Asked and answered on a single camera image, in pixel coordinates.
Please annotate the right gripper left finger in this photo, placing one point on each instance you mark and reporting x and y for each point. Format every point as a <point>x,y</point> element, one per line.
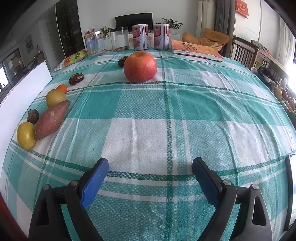
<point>48,222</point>

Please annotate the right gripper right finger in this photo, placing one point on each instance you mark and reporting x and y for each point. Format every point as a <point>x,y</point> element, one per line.
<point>252,222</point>

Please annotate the yellow-green round fruit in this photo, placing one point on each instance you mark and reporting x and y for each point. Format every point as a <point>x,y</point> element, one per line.
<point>55,96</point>
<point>25,135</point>

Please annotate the purple sweet potato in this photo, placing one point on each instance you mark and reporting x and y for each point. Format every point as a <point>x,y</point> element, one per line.
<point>50,120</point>

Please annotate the dark water chestnut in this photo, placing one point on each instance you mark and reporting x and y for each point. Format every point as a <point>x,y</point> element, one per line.
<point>75,79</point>
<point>33,116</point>
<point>121,61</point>

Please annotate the small orange tangerine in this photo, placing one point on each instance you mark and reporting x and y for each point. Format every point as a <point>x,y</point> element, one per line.
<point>63,88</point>

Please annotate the large red apple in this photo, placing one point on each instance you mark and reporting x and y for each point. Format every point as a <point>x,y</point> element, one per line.
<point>140,67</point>

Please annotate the white cardboard box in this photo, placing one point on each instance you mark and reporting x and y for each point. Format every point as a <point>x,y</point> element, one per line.
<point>18,101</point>

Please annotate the green white plaid tablecloth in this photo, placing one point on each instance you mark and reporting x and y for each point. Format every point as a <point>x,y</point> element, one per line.
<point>150,133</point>

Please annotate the dark wooden chair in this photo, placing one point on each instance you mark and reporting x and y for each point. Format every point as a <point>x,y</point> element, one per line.
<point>244,52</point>

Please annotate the fruit print packet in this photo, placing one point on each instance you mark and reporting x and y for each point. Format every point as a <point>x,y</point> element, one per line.
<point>72,59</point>

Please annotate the glass jar with lid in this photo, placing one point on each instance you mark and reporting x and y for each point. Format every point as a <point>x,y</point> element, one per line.
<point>95,43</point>

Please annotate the orange cushion armchair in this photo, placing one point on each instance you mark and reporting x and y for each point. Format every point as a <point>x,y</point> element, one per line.
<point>211,38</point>

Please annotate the orange book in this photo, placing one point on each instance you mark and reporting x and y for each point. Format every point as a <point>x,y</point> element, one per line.
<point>194,50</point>

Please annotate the red flower vase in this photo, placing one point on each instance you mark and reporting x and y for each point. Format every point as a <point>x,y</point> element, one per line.
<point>89,31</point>

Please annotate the clear glass cylinder vase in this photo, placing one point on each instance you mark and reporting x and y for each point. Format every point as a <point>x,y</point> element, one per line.
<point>119,39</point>

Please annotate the left red labelled can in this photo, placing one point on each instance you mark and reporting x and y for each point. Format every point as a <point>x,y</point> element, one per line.
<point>140,37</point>

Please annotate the red labelled can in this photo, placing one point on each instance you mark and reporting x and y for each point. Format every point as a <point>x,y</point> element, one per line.
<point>161,36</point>
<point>140,37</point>

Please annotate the right red labelled can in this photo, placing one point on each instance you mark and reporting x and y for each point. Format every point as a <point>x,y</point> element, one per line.
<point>161,36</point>

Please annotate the green potted plant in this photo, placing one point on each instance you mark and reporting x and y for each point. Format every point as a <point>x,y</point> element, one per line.
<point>173,24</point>

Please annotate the dark display cabinet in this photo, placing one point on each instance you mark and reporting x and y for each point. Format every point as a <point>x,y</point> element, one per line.
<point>69,26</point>

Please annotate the black television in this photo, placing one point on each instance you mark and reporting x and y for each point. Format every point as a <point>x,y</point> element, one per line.
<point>134,19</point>

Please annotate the red wall hanging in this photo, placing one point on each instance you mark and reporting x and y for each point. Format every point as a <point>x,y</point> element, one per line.
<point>241,8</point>

